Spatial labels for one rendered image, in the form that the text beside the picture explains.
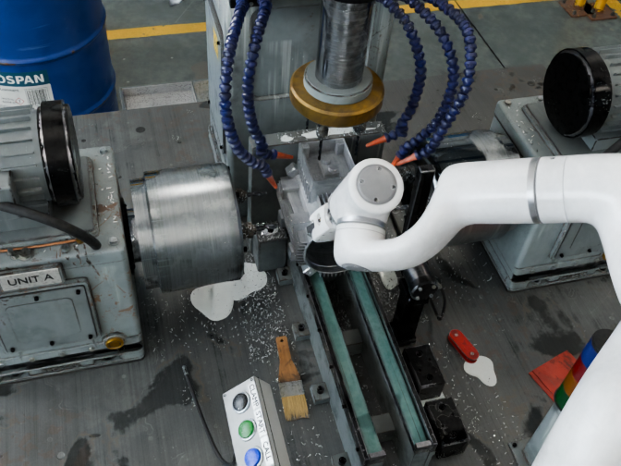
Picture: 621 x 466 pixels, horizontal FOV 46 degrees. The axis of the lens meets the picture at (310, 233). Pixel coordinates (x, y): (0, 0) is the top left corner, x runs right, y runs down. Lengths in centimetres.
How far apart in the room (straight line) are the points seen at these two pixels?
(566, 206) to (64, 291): 88
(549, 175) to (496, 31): 332
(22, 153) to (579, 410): 92
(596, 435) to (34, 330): 101
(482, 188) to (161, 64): 289
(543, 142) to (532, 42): 262
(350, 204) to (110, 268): 52
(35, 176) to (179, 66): 250
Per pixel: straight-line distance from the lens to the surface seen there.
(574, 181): 98
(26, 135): 130
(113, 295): 145
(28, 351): 157
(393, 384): 147
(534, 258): 176
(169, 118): 216
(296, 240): 150
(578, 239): 175
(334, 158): 157
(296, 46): 156
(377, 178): 105
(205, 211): 140
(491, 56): 407
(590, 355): 127
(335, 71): 133
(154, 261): 142
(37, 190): 130
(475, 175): 102
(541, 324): 179
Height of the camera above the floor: 216
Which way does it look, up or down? 48 degrees down
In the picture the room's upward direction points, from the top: 6 degrees clockwise
